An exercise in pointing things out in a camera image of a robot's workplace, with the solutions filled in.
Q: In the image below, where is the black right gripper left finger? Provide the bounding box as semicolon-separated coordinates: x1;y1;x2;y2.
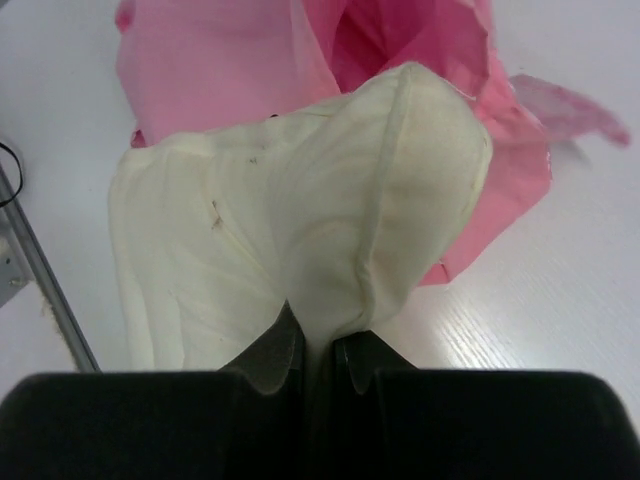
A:
1;308;305;479

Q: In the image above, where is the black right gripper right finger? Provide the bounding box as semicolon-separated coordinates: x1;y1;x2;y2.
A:
329;332;639;479

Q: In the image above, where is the cream pillow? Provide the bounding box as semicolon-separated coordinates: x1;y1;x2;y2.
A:
109;63;492;371

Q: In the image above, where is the pink pillowcase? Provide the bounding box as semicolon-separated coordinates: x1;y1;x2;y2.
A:
115;1;630;285

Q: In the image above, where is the aluminium table edge rail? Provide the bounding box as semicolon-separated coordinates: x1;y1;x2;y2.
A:
1;175;100;380

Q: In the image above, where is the black thin cable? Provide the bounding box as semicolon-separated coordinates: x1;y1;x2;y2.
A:
0;142;25;209

